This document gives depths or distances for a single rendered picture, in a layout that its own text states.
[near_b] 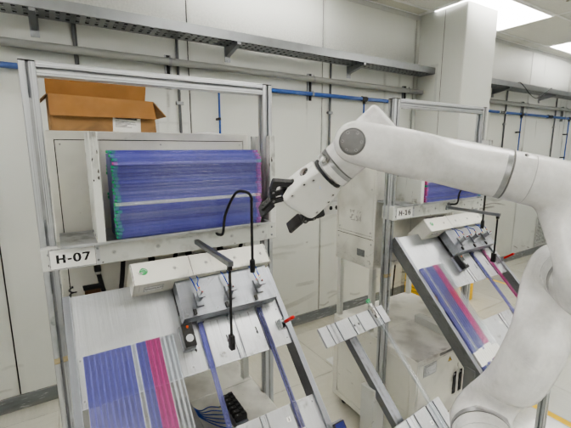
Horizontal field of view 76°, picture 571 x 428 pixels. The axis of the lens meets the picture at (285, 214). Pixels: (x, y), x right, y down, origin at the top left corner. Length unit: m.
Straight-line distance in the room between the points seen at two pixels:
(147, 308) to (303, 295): 2.43
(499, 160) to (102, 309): 1.13
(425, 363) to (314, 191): 1.49
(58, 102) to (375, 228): 1.53
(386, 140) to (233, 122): 2.38
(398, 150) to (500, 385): 0.49
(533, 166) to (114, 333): 1.14
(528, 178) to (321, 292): 3.10
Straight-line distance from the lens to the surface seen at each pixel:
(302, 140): 3.28
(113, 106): 1.56
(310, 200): 0.78
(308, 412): 1.35
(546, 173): 0.75
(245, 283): 1.34
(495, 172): 0.73
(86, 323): 1.29
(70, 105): 1.54
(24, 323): 2.92
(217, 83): 1.36
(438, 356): 2.18
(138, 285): 1.25
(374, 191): 2.01
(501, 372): 0.86
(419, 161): 0.68
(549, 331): 0.84
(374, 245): 2.06
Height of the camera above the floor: 1.66
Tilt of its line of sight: 10 degrees down
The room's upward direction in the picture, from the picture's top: straight up
